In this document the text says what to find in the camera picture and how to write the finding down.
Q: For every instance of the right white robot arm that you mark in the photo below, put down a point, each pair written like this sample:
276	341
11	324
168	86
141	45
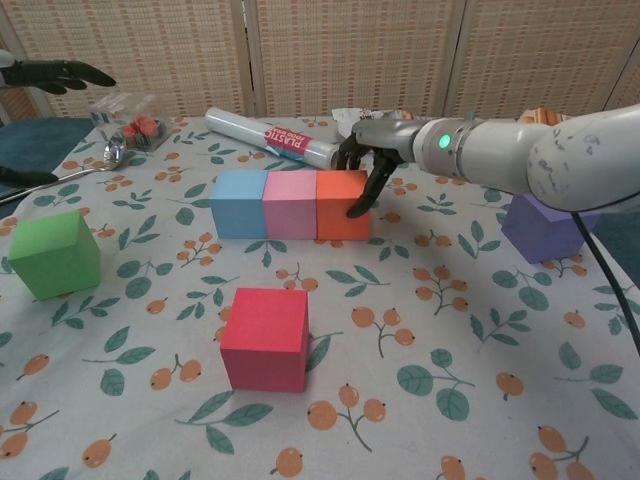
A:
550	155

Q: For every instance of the bamboo folding screen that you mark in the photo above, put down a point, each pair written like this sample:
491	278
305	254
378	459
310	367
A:
350	50

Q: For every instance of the orange biscuit box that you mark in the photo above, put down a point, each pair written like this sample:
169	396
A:
537	116

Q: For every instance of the blue cube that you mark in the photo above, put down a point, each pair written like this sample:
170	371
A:
237	210

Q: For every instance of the metal ladle spoon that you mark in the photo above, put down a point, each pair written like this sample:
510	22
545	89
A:
114	152

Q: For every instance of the clear bag red items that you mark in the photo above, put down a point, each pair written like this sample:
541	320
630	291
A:
140	127

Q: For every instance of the green cube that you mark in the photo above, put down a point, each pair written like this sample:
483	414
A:
55	255

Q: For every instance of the floral tablecloth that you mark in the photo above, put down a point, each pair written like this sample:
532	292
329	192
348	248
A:
400	425

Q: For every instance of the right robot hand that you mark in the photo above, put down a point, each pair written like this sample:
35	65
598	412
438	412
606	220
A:
390	137

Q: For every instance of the plastic wrap roll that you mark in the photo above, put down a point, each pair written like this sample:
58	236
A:
250	130

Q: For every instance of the crumpled snack bag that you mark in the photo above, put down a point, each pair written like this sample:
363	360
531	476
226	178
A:
345	117

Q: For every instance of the pink cube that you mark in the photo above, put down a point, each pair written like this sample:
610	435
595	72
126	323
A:
290	210

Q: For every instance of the orange cube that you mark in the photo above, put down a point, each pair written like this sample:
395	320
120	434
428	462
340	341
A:
340	215

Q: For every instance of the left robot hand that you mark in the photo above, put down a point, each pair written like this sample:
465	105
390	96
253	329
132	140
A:
50	75

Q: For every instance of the purple cube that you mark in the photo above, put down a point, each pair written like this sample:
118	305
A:
545	235

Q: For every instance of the red cube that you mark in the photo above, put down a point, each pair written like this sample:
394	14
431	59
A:
265	340

